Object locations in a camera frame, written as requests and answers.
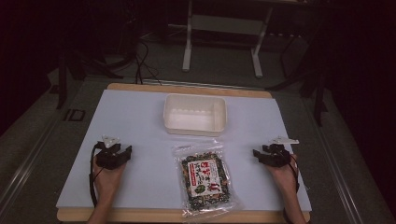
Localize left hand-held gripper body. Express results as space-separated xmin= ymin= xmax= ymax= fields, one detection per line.
xmin=93 ymin=134 xmax=127 ymax=171

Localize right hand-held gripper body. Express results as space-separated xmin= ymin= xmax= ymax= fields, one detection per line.
xmin=261 ymin=135 xmax=300 ymax=168

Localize clear snack packet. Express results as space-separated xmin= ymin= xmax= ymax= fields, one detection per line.
xmin=171 ymin=138 xmax=241 ymax=218

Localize white plastic container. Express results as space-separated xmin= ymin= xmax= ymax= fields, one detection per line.
xmin=163 ymin=93 xmax=228 ymax=137

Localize person's left hand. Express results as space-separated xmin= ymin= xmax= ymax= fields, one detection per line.
xmin=92 ymin=160 xmax=128 ymax=197

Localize person's right hand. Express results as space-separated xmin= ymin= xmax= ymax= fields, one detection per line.
xmin=265 ymin=153 xmax=299 ymax=196

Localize white table mat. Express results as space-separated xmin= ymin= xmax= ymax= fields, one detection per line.
xmin=56 ymin=89 xmax=313 ymax=213

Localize black tripod stand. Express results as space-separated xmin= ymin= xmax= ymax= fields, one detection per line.
xmin=265 ymin=27 xmax=330 ymax=127

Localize black stand legs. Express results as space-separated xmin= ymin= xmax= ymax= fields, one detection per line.
xmin=56 ymin=46 xmax=124 ymax=110

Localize white metal stand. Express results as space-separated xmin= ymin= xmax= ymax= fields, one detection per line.
xmin=182 ymin=0 xmax=301 ymax=79

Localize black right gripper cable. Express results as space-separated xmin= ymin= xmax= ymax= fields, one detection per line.
xmin=279 ymin=148 xmax=301 ymax=224

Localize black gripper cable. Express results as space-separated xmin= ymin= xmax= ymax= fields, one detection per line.
xmin=89 ymin=145 xmax=106 ymax=208
xmin=279 ymin=148 xmax=301 ymax=224

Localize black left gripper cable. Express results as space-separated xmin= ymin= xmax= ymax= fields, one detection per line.
xmin=89 ymin=145 xmax=106 ymax=208

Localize black cables on floor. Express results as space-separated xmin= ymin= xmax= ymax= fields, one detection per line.
xmin=102 ymin=36 xmax=163 ymax=86

